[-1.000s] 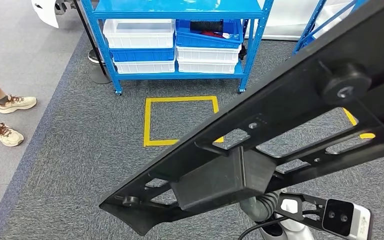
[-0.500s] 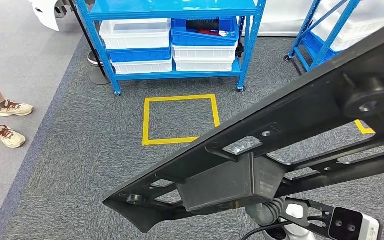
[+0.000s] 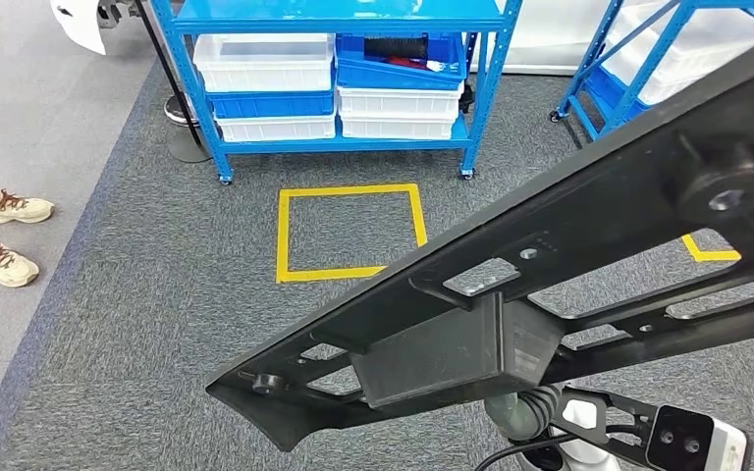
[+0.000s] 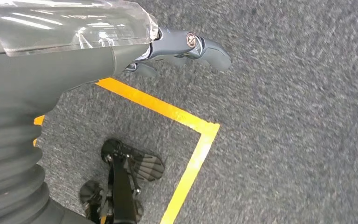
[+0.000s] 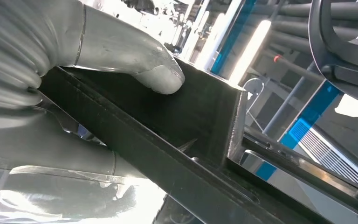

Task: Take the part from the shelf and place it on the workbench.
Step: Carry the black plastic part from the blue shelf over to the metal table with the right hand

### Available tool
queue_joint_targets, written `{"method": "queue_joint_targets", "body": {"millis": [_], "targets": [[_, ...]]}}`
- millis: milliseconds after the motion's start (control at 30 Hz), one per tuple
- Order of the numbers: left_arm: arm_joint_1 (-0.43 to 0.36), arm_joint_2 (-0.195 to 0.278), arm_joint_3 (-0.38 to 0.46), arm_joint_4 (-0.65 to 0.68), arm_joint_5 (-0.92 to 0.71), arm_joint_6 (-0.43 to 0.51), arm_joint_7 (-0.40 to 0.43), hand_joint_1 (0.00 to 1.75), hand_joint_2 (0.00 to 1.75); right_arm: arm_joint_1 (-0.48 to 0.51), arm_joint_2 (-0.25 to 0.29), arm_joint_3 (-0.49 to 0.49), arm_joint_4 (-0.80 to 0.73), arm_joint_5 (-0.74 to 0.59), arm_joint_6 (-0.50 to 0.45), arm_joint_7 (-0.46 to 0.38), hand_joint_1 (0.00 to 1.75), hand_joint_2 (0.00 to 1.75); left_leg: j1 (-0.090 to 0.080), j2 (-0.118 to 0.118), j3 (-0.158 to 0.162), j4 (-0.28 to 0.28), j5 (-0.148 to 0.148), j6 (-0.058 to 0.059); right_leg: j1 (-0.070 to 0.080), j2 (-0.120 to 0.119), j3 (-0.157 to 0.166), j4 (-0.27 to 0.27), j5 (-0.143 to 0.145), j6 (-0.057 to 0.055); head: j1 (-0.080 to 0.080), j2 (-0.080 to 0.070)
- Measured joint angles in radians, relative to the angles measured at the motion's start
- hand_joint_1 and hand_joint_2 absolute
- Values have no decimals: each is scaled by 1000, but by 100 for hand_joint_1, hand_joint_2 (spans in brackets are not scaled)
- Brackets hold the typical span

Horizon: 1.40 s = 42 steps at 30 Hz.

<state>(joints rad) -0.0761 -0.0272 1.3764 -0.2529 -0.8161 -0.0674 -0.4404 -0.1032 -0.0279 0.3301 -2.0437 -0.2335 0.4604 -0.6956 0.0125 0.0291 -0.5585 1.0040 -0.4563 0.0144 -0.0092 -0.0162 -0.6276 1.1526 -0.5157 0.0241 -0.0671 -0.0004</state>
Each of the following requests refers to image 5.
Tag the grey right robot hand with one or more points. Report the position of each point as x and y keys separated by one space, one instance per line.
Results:
x=120 y=46

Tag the black curved frame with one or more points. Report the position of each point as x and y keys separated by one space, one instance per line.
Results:
x=352 y=77

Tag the grey metal pipe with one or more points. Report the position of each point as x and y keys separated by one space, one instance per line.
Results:
x=285 y=103

